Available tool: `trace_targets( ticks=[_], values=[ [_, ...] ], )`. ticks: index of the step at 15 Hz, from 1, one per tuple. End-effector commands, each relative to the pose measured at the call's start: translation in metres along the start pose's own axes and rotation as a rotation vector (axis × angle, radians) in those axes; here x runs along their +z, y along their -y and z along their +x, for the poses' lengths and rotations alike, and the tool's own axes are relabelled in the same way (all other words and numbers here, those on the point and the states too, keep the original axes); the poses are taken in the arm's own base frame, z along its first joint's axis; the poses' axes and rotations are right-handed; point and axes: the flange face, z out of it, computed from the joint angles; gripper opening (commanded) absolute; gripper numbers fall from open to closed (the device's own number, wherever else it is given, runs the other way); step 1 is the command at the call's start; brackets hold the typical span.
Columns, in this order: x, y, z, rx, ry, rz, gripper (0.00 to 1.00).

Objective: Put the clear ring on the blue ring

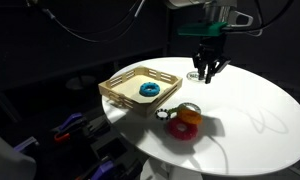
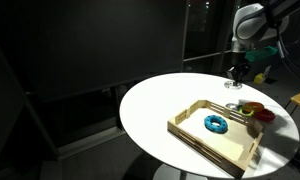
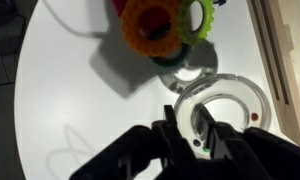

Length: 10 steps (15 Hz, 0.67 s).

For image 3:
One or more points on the light wooden slatted tray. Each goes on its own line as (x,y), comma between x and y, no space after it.
(276,50)

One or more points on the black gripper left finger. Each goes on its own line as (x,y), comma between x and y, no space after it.
(171,121)

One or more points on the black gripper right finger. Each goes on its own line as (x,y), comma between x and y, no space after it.
(205,125)

